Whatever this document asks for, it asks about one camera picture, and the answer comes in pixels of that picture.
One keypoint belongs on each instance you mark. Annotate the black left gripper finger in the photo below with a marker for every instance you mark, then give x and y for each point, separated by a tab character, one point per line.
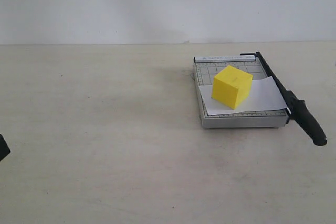
4	148

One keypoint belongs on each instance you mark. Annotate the yellow foam cube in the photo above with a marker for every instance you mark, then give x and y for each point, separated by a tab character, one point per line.
231	86

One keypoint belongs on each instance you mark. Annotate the white paper sheet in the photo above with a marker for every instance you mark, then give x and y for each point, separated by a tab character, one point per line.
264	96

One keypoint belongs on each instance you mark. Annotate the black cutter blade handle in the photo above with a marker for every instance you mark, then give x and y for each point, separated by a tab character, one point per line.
298	109

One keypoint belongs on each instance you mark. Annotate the grey paper cutter base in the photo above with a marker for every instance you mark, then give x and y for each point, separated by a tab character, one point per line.
206	68

